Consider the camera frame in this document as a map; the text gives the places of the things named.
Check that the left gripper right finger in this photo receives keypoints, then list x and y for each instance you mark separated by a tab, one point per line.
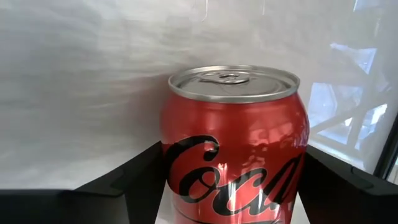
348	199

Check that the red can black lettering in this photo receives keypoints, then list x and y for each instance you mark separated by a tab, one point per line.
233	124

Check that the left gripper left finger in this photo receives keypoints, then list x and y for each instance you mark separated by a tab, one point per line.
77	205

